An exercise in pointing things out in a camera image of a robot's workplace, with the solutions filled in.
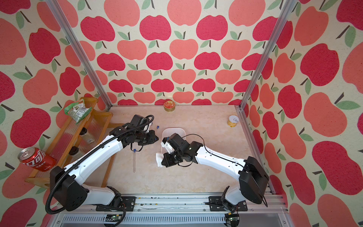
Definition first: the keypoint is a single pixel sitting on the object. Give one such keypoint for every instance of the right aluminium frame post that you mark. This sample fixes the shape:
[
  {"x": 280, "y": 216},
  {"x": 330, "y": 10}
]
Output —
[{"x": 271, "y": 44}]

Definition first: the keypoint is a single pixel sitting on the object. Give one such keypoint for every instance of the aluminium frame post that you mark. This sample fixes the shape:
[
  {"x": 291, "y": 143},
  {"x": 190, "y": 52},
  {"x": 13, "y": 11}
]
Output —
[
  {"x": 79, "y": 51},
  {"x": 271, "y": 44}
]

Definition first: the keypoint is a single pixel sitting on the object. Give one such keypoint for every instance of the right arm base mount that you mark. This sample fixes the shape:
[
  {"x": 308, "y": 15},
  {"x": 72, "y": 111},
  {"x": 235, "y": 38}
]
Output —
[{"x": 217, "y": 203}]

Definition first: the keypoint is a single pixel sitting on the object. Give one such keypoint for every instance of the glass spice jar lower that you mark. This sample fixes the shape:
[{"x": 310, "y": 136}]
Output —
[{"x": 76, "y": 153}]

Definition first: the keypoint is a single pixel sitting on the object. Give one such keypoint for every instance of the wooden shelf rack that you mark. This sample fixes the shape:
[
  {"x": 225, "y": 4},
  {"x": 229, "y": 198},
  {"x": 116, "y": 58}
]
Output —
[{"x": 98, "y": 123}]

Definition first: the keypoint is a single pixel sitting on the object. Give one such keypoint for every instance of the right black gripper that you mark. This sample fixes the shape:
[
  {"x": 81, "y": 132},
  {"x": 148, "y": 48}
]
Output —
[{"x": 168, "y": 161}]

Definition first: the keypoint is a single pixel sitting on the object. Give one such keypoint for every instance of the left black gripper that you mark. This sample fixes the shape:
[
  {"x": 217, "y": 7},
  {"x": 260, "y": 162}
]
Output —
[{"x": 154, "y": 137}]

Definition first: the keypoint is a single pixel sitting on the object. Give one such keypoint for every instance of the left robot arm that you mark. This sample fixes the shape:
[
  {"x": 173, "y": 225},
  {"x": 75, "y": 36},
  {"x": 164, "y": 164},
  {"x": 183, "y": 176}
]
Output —
[{"x": 68, "y": 190}]

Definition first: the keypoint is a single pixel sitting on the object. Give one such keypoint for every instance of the red gold round tin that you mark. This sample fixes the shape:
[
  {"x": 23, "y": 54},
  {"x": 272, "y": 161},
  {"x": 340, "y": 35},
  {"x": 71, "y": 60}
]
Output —
[{"x": 169, "y": 105}]

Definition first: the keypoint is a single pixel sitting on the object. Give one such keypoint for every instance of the left aluminium frame post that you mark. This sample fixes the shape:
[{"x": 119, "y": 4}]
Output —
[{"x": 79, "y": 51}]

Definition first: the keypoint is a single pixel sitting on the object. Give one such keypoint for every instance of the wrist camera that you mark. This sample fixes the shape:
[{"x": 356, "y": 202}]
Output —
[
  {"x": 174, "y": 141},
  {"x": 138, "y": 120}
]

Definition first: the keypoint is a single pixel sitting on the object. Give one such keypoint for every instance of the red cola can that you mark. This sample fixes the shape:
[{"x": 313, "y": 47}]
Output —
[{"x": 37, "y": 159}]

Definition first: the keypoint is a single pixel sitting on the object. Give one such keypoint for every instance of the white rectangular tray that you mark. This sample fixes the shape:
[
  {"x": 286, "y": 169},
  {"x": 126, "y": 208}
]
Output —
[{"x": 169, "y": 132}]

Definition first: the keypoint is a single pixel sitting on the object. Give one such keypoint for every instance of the yellow white can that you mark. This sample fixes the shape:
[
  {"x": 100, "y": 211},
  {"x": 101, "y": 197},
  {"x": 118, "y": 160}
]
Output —
[{"x": 233, "y": 120}]

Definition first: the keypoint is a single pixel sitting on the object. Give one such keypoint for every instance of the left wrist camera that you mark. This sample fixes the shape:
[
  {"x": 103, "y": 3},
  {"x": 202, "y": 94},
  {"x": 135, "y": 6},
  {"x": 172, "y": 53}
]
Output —
[{"x": 138, "y": 120}]

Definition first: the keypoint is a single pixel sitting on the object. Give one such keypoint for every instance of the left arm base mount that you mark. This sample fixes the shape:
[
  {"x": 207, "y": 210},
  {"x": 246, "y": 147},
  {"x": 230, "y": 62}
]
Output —
[{"x": 124, "y": 202}]

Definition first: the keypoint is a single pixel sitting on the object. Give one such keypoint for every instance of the glass spice jar upper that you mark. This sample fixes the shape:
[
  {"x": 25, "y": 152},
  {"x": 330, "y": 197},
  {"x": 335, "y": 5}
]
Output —
[{"x": 86, "y": 136}]

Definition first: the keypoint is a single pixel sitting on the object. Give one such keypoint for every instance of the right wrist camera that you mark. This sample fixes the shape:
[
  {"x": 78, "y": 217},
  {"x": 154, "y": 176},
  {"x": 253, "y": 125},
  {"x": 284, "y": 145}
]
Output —
[{"x": 174, "y": 141}]

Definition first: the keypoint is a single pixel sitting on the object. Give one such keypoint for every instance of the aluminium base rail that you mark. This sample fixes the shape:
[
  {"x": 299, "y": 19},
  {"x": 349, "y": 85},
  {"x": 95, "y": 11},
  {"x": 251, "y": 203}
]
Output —
[{"x": 177, "y": 210}]

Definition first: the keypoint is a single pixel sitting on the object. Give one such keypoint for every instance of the green snack bag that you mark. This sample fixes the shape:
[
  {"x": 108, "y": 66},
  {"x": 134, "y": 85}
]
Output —
[{"x": 78, "y": 110}]

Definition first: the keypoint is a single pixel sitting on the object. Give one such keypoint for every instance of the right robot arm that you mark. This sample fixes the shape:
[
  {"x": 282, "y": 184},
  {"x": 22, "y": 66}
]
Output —
[{"x": 251, "y": 177}]

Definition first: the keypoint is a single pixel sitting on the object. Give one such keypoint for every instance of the test tube near left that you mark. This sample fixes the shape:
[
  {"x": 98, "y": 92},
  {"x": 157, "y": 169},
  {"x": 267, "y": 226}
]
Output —
[{"x": 134, "y": 160}]

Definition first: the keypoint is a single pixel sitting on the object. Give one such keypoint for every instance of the white wipe cloth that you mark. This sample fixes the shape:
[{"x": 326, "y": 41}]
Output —
[{"x": 159, "y": 159}]

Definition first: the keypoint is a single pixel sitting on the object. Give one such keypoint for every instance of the glass spice jar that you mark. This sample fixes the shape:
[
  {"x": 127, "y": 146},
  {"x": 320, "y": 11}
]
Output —
[
  {"x": 76, "y": 153},
  {"x": 86, "y": 136}
]

